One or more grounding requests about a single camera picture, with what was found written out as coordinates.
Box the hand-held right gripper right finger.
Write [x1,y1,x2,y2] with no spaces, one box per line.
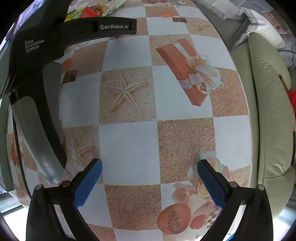
[196,159,278,241]

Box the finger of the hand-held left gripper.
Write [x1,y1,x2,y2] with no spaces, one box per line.
[58,18,137,39]

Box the pile of assorted snack packets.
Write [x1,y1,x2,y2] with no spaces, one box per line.
[64,0,126,22]

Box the printed checkered tablecloth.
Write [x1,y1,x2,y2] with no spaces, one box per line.
[6,0,253,241]

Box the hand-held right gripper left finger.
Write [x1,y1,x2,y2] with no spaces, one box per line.
[26,158,103,241]

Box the grey fringed blanket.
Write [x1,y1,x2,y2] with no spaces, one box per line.
[196,0,296,68]

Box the beige leather sofa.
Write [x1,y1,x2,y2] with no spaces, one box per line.
[228,32,296,223]

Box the thin black cable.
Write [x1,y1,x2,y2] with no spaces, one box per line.
[12,113,32,198]

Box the red cloth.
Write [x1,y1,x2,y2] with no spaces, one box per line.
[288,89,296,113]

